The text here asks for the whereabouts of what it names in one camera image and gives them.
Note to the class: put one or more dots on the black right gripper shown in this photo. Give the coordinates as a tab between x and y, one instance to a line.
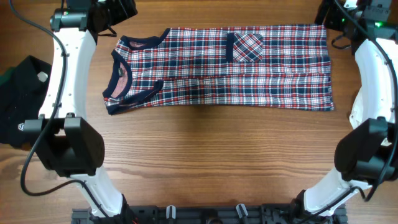
331	22

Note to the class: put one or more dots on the beige crumpled garment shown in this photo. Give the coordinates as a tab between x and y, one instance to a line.
356	115

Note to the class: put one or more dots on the green folded shirt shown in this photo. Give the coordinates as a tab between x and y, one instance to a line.
5	77

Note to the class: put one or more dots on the plaid sleeveless shirt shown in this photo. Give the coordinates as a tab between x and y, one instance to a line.
282	66

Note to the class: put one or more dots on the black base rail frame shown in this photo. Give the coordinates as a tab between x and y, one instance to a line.
266	213

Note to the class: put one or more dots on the black folded polo shirt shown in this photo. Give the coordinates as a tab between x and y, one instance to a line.
21	98

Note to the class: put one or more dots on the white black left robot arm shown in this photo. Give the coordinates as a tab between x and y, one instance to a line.
62	138

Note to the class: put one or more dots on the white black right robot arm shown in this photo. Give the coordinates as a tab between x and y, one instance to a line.
367	156

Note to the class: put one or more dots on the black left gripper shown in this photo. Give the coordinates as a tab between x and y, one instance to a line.
120	12

